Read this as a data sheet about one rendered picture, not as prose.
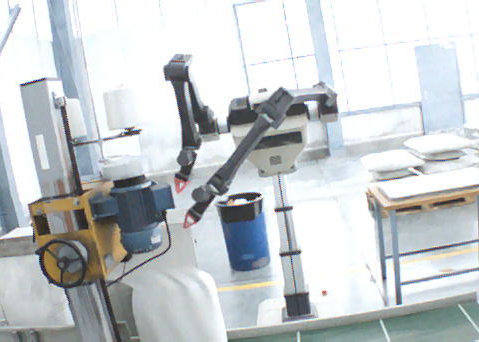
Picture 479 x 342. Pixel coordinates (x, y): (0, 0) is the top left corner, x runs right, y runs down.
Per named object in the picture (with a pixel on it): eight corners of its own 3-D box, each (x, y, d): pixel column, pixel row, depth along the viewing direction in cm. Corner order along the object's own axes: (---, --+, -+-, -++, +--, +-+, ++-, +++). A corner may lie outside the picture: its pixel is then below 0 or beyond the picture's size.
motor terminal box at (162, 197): (172, 210, 177) (166, 180, 175) (178, 215, 167) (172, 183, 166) (152, 215, 174) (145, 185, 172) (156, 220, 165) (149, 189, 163)
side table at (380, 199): (485, 256, 347) (481, 167, 335) (518, 285, 287) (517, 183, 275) (376, 276, 358) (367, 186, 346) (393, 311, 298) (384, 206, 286)
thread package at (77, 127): (93, 135, 186) (86, 95, 183) (79, 138, 172) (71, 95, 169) (62, 141, 188) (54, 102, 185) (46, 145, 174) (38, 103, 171)
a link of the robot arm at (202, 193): (230, 187, 196) (217, 174, 199) (219, 185, 185) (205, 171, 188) (213, 208, 198) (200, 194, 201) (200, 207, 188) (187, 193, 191)
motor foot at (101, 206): (128, 210, 170) (123, 188, 168) (117, 219, 158) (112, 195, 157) (105, 213, 171) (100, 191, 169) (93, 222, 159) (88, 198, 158)
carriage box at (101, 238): (134, 249, 191) (118, 176, 186) (106, 280, 158) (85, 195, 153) (82, 255, 194) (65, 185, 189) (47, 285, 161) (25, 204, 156)
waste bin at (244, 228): (275, 250, 466) (265, 188, 455) (275, 269, 415) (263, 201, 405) (229, 257, 471) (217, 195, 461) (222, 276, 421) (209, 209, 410)
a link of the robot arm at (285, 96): (292, 97, 174) (273, 82, 178) (274, 125, 181) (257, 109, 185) (341, 92, 209) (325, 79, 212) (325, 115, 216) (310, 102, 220)
